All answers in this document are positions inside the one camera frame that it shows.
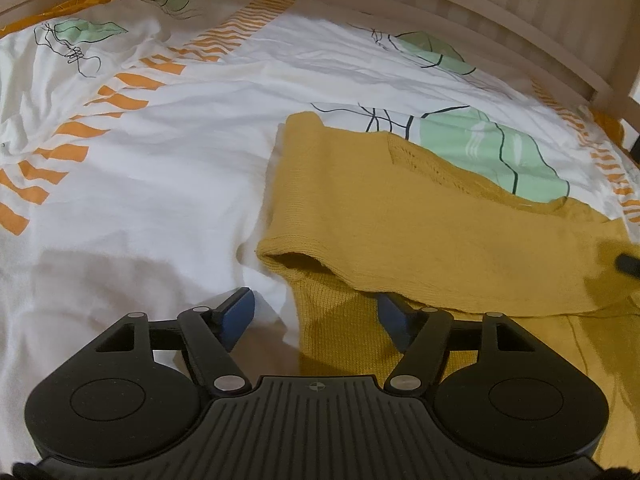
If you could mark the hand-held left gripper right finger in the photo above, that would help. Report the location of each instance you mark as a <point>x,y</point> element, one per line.
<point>396,322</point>

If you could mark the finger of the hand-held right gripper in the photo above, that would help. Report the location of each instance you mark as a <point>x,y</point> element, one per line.
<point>628,264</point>

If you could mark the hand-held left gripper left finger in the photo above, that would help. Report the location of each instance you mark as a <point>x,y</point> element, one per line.
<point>239,316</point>

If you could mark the yellow knit sweater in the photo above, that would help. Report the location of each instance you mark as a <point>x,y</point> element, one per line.
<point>400,220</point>

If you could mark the white leaf-print duvet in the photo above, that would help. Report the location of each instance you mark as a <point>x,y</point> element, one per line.
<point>150,185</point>

